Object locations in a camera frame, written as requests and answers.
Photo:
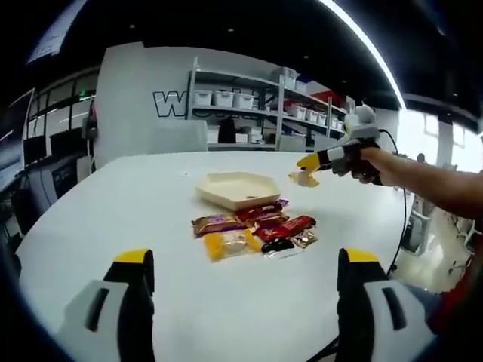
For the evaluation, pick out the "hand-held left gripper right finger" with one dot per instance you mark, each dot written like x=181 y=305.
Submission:
x=377 y=305

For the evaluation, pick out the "glass office partition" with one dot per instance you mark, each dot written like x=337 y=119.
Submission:
x=60 y=98

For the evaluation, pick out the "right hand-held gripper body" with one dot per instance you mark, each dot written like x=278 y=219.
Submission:
x=362 y=130

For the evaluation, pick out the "grey metal shelving unit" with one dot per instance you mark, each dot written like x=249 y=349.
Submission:
x=226 y=110
x=309 y=122

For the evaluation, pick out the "large yellow bread food packet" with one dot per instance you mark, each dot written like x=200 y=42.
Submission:
x=230 y=245

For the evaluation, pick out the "pale grey chair back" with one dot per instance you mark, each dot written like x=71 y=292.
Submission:
x=179 y=135

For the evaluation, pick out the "short red food packet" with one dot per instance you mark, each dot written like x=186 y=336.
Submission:
x=266 y=232

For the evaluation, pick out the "small yellow bread food packet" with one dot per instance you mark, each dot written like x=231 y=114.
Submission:
x=307 y=181

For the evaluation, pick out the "long ceiling strip light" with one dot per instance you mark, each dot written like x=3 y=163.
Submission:
x=377 y=53

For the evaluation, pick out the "brown purple food packet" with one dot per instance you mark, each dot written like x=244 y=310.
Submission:
x=217 y=224

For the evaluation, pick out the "black food packet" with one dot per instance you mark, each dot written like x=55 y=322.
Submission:
x=277 y=245

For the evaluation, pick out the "clear gold food packet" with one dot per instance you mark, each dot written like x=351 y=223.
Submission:
x=305 y=238

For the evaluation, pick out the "person's blue jeans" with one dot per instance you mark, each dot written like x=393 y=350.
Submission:
x=415 y=298

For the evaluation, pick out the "beige hexagonal food container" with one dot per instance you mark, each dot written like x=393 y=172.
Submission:
x=234 y=188

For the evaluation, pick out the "row of white storage bins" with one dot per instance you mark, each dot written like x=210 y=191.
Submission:
x=311 y=115

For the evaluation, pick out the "dark grey cabinet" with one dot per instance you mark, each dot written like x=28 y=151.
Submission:
x=64 y=177

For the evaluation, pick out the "person's right hand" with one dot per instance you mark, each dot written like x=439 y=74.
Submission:
x=368 y=166

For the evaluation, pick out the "long bright red food packet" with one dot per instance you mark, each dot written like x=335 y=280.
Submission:
x=298 y=224

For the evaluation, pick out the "grey red hanging device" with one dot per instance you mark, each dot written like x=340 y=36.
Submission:
x=91 y=130

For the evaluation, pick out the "white lidded storage bin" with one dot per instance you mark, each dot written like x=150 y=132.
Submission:
x=243 y=100
x=222 y=99
x=202 y=99

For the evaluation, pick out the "white carton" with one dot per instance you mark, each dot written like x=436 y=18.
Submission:
x=243 y=137

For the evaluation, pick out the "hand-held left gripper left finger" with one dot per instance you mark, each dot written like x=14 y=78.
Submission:
x=113 y=301

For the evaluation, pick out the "large white storage box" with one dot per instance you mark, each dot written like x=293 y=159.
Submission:
x=288 y=75

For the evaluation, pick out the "dark red brown food packet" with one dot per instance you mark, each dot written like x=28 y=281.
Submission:
x=260 y=213

